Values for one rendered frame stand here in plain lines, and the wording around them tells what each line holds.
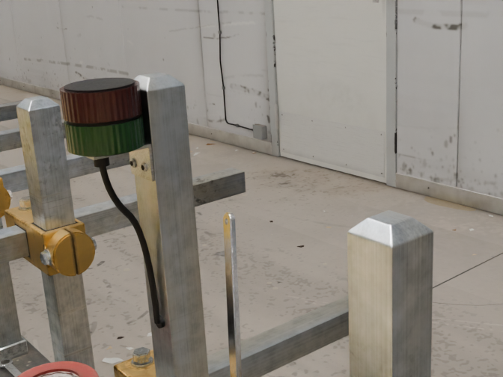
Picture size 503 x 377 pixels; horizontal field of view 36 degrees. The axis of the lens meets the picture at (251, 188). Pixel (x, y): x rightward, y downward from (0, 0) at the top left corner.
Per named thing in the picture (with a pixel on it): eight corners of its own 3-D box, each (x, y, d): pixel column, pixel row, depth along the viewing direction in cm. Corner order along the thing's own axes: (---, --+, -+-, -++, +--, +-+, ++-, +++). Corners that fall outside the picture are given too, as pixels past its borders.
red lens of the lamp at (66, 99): (119, 102, 63) (116, 75, 62) (156, 112, 58) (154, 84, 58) (50, 115, 60) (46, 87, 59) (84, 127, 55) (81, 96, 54)
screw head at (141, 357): (146, 354, 77) (144, 342, 77) (156, 361, 75) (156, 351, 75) (127, 361, 76) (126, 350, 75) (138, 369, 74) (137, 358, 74)
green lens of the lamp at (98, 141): (122, 132, 64) (119, 106, 63) (159, 144, 59) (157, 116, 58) (54, 146, 60) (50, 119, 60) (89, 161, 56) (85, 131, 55)
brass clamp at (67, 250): (52, 236, 96) (47, 198, 94) (102, 268, 86) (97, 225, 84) (4, 250, 92) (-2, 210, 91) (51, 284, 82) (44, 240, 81)
